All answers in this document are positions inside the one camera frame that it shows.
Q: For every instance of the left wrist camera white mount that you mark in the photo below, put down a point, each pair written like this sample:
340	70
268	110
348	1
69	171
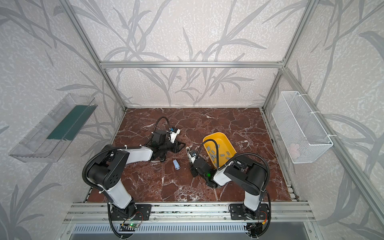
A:
173	132

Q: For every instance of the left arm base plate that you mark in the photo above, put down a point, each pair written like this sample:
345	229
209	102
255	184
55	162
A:
138	212

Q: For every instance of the beige small stapler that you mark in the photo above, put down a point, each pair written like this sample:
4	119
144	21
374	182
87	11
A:
188	153

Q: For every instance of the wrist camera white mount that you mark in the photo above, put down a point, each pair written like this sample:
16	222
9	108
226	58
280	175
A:
173	132
193	155

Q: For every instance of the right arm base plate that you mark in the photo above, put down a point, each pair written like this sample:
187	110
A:
240	212

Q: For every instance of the aluminium front rail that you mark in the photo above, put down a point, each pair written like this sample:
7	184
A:
190	212

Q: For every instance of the clear acrylic wall shelf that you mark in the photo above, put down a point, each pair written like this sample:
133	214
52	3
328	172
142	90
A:
48	140

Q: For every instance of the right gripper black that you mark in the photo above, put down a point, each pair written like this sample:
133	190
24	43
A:
195	165

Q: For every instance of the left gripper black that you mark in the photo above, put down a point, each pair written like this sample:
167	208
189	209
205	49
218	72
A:
169	146

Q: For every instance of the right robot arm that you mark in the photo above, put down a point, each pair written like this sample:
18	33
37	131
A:
249	171

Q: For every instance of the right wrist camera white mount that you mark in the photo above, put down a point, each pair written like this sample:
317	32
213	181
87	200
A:
193	155

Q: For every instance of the white wire mesh basket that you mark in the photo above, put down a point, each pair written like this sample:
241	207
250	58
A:
303	135

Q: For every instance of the light blue stapler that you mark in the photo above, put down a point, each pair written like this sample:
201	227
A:
176	164

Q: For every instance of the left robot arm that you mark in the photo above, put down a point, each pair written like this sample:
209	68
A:
104	170

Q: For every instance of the yellow plastic tray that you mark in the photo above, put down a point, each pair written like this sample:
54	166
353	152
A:
219	154

